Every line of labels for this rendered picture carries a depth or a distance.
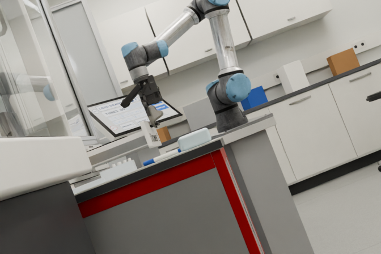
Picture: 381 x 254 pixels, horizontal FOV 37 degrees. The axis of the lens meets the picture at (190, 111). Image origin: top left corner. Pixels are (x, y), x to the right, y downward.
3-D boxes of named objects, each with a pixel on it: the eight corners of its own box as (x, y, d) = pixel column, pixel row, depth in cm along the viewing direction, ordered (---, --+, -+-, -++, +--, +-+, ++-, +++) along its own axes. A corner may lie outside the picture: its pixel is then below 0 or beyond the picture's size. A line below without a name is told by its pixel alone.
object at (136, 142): (156, 143, 249) (151, 130, 250) (148, 144, 224) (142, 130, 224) (72, 176, 251) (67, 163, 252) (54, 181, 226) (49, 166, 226)
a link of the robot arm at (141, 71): (127, 71, 235) (131, 73, 243) (131, 81, 234) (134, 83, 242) (144, 64, 234) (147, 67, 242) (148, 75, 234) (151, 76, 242)
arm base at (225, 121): (240, 123, 277) (232, 104, 277) (254, 119, 263) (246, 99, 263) (213, 134, 271) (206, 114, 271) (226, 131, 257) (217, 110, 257)
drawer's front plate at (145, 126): (162, 145, 251) (153, 122, 252) (153, 147, 222) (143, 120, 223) (158, 146, 251) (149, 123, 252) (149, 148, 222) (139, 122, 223)
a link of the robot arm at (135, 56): (140, 38, 237) (122, 43, 234) (149, 63, 237) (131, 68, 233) (135, 44, 244) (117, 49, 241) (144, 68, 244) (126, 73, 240)
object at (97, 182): (105, 181, 194) (104, 177, 194) (105, 181, 186) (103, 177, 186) (70, 195, 192) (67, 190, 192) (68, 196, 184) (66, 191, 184)
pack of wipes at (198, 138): (181, 152, 184) (176, 139, 184) (208, 141, 185) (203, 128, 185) (182, 152, 169) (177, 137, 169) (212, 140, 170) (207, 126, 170)
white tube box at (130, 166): (137, 169, 213) (134, 159, 213) (135, 169, 205) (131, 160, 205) (106, 181, 212) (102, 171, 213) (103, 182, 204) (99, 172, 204)
